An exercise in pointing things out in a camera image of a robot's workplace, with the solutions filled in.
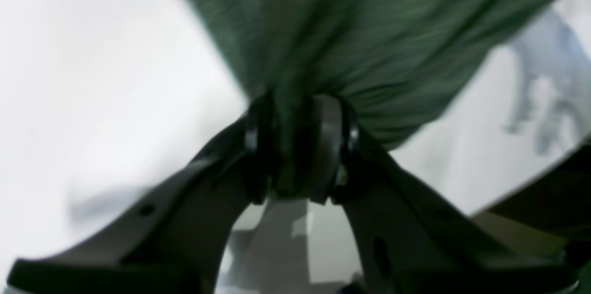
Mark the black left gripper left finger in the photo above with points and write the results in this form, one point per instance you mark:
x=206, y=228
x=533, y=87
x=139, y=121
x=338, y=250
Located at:
x=172, y=240

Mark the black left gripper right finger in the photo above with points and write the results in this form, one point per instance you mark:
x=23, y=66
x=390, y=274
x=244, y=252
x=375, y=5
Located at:
x=409, y=239

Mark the green long sleeve shirt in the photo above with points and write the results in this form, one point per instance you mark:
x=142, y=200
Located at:
x=399, y=63

